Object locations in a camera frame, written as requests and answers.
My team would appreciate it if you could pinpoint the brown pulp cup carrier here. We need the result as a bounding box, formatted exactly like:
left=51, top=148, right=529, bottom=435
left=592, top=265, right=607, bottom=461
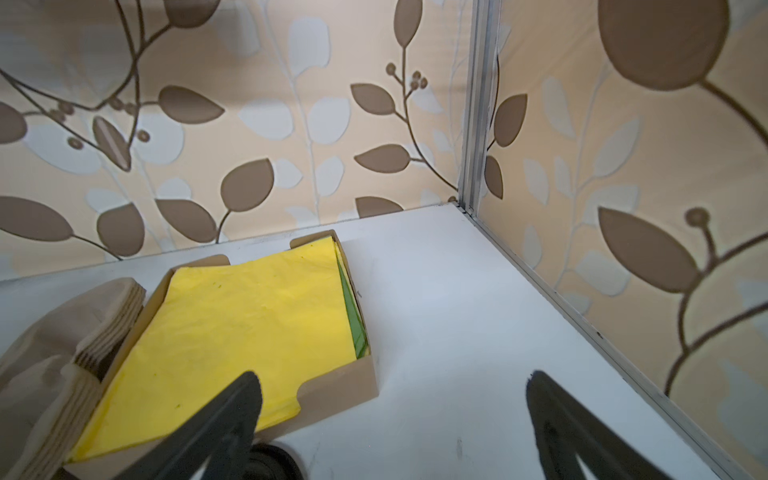
left=1, top=278, right=146, bottom=479

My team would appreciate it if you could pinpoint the green paper napkin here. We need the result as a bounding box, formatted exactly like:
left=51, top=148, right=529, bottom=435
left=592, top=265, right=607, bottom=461
left=334, top=244, right=369, bottom=359

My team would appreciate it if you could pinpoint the black plastic cup lid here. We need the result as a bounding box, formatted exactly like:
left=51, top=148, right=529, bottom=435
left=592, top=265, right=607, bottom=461
left=242, top=443, right=305, bottom=480

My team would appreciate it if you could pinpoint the yellow paper napkin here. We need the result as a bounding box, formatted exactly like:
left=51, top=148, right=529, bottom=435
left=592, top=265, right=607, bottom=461
left=69, top=237, right=357, bottom=462

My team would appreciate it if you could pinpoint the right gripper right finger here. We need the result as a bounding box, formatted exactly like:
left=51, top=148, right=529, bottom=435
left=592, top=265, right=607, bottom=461
left=526, top=370, right=669, bottom=479

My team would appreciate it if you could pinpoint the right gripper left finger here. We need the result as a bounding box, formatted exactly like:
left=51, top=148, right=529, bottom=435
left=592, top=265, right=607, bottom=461
left=117, top=371, right=263, bottom=479

